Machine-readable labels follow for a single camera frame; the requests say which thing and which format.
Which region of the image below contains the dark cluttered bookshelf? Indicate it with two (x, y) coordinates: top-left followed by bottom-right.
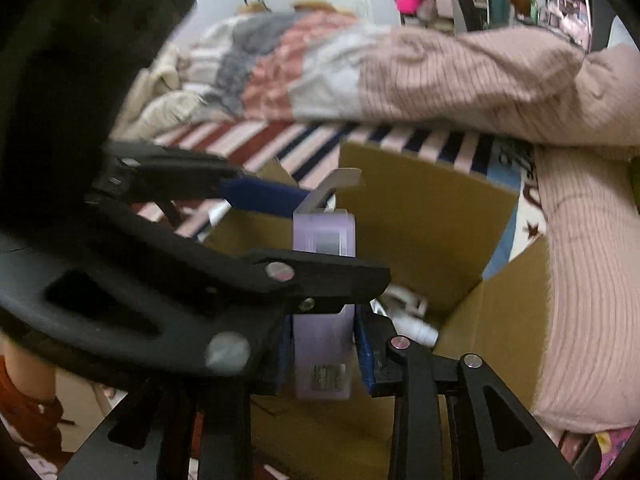
(538, 0), (616, 52)

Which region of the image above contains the pink ribbed pillow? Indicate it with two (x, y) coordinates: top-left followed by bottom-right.
(533, 148), (639, 432)

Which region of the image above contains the striped pink fleece blanket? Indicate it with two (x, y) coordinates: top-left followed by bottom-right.
(134, 119), (501, 241)

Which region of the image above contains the brown cardboard box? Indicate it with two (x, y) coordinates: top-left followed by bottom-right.
(204, 143), (524, 479)

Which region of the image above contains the white eye mask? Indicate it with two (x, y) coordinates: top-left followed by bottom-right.
(371, 284), (439, 349)

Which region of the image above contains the purple rectangular box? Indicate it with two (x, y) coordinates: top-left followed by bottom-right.
(293, 168), (361, 401)

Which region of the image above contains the pink grey patchwork duvet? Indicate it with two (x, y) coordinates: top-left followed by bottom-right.
(179, 11), (639, 154)

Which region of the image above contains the cream fluffy blanket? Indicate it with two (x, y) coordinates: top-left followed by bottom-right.
(110, 42), (204, 141)

